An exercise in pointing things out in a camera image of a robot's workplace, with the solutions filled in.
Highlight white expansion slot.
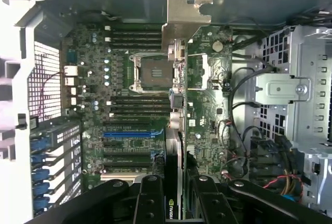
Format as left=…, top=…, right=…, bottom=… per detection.
left=100, top=173, right=141, bottom=183

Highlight black short expansion slot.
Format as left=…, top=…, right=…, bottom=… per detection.
left=103, top=141, right=122, bottom=149

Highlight red and black fan wire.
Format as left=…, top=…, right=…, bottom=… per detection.
left=38, top=72, right=66, bottom=121

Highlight grey open PC case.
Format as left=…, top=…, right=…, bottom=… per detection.
left=0, top=0, right=332, bottom=224

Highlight blue expansion slot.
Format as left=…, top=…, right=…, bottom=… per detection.
left=103, top=131, right=151, bottom=139

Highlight metal CPU socket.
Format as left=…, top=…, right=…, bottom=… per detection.
left=128, top=52, right=174, bottom=93

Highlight green motherboard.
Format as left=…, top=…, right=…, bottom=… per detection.
left=61, top=23, right=234, bottom=191

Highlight silver coin cell battery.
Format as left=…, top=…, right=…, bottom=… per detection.
left=212, top=39, right=224, bottom=52

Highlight black power wire bundle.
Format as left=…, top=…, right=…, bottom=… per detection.
left=248, top=130, right=312, bottom=204

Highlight thin red wire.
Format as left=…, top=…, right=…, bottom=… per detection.
left=263, top=174, right=305, bottom=191

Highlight tall perforated metal disk bay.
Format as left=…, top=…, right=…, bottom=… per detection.
left=255, top=24, right=332, bottom=209

